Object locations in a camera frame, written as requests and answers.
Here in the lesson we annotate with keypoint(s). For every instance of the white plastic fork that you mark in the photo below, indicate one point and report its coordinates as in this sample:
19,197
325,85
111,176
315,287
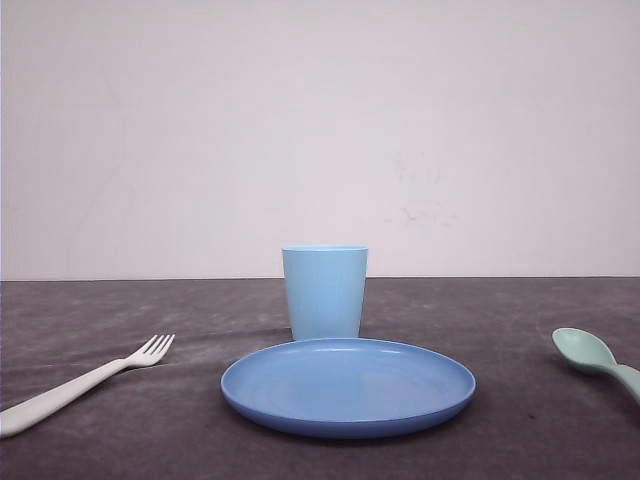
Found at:
24,415

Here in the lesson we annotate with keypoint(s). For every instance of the blue plastic plate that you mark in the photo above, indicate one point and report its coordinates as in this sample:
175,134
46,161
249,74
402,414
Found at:
347,388

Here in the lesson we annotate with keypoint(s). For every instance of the mint green plastic spoon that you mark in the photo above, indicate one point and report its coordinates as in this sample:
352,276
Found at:
590,355

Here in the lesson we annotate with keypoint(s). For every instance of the light blue plastic cup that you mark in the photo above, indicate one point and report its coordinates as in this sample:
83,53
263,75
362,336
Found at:
325,287

